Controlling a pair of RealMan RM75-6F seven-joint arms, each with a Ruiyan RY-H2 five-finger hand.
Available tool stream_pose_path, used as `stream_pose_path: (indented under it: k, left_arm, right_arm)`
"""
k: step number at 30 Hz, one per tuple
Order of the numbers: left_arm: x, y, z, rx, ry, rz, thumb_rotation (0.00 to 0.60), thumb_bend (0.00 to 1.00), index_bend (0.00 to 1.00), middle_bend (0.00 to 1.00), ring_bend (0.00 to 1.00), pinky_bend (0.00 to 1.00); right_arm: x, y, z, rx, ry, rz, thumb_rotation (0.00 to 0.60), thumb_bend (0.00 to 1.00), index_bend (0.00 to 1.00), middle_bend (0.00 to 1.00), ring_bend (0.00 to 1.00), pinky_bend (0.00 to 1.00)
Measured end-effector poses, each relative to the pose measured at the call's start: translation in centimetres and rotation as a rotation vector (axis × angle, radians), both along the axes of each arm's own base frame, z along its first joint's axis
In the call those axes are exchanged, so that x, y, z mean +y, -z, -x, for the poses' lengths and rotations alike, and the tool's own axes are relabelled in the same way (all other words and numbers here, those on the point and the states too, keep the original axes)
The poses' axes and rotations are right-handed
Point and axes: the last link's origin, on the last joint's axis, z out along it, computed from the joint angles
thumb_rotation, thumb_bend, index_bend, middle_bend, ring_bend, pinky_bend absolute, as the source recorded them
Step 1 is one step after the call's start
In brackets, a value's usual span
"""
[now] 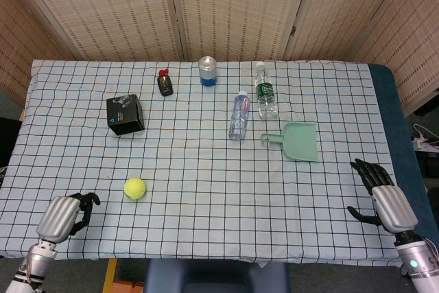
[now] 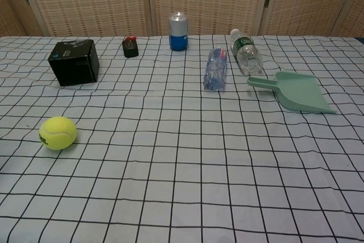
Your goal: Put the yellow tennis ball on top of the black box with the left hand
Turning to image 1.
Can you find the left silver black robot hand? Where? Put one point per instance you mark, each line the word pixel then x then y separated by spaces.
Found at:
pixel 58 217

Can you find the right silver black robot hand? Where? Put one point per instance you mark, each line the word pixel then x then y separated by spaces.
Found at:
pixel 394 205

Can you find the yellow tennis ball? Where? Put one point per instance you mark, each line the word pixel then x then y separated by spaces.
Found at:
pixel 135 188

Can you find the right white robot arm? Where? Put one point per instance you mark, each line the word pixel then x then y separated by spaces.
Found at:
pixel 418 260

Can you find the black cardboard box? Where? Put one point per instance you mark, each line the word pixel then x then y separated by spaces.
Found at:
pixel 125 114

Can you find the green plastic dustpan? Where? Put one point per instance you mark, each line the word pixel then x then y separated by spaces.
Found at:
pixel 300 143

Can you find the light blue checked tablecloth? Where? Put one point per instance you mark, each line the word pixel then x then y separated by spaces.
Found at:
pixel 205 176

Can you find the clear bottle green label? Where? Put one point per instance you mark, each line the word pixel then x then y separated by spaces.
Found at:
pixel 265 97

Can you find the dark blue chair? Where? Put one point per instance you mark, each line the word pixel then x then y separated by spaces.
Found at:
pixel 216 277

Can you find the small black device red top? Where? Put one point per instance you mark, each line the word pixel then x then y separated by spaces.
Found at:
pixel 165 83

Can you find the clear bottle pink label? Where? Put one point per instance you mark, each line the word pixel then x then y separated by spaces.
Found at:
pixel 239 118

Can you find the blue and silver can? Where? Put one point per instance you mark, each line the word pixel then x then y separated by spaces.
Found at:
pixel 207 71

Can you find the woven folding screen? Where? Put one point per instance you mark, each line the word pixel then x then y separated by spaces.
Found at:
pixel 223 8

